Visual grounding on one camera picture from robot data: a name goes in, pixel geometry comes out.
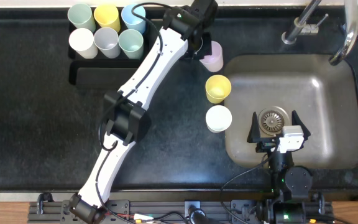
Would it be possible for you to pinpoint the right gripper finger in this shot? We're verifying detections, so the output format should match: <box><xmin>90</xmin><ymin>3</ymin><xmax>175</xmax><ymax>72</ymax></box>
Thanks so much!
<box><xmin>246</xmin><ymin>111</ymin><xmax>262</xmax><ymax>144</ymax></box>
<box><xmin>291</xmin><ymin>110</ymin><xmax>311</xmax><ymax>139</ymax></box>

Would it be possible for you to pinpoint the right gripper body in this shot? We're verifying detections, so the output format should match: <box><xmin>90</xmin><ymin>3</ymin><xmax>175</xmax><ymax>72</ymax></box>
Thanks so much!
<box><xmin>255</xmin><ymin>138</ymin><xmax>281</xmax><ymax>154</ymax></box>

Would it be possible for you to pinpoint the white cup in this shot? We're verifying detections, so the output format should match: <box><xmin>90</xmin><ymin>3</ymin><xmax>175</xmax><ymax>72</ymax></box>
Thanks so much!
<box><xmin>68</xmin><ymin>27</ymin><xmax>99</xmax><ymax>60</ymax></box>
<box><xmin>205</xmin><ymin>105</ymin><xmax>233</xmax><ymax>134</ymax></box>

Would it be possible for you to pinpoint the yellow cup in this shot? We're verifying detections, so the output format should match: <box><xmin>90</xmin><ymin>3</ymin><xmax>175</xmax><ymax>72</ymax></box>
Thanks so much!
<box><xmin>204</xmin><ymin>74</ymin><xmax>232</xmax><ymax>105</ymax></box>
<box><xmin>93</xmin><ymin>3</ymin><xmax>121</xmax><ymax>34</ymax></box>

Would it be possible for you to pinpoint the pink cup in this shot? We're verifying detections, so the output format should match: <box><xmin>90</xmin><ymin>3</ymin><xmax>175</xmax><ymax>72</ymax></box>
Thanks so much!
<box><xmin>199</xmin><ymin>40</ymin><xmax>224</xmax><ymax>73</ymax></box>

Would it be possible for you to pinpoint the steel sink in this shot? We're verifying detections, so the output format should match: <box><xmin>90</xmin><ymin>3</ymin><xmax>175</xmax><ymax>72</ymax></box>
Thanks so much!
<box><xmin>223</xmin><ymin>54</ymin><xmax>358</xmax><ymax>170</ymax></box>

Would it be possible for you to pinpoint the steel tap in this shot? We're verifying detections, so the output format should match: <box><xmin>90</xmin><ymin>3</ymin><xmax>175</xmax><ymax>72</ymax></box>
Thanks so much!
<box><xmin>280</xmin><ymin>0</ymin><xmax>358</xmax><ymax>67</ymax></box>

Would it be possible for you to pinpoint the green cup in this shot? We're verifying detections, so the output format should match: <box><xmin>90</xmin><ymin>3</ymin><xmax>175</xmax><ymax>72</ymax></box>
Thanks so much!
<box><xmin>118</xmin><ymin>29</ymin><xmax>145</xmax><ymax>60</ymax></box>
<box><xmin>67</xmin><ymin>2</ymin><xmax>96</xmax><ymax>33</ymax></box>

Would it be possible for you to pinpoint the blue cup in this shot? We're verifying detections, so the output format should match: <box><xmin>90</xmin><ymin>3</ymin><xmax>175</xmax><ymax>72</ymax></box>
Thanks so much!
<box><xmin>121</xmin><ymin>3</ymin><xmax>147</xmax><ymax>34</ymax></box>

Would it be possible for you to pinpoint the black tray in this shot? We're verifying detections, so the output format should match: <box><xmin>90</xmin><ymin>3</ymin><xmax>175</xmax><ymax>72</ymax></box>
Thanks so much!
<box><xmin>68</xmin><ymin>19</ymin><xmax>155</xmax><ymax>87</ymax></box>

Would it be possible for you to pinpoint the grey cup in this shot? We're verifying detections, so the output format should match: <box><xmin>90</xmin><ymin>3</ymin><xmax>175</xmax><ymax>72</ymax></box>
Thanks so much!
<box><xmin>93</xmin><ymin>27</ymin><xmax>121</xmax><ymax>59</ymax></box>

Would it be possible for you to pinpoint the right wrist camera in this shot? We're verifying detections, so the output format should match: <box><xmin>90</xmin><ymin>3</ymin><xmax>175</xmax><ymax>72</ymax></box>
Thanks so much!
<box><xmin>278</xmin><ymin>125</ymin><xmax>305</xmax><ymax>154</ymax></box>

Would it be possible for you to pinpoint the mounting rail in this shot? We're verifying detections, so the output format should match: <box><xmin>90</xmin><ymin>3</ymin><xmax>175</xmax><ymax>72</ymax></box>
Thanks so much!
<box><xmin>26</xmin><ymin>192</ymin><xmax>335</xmax><ymax>224</ymax></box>

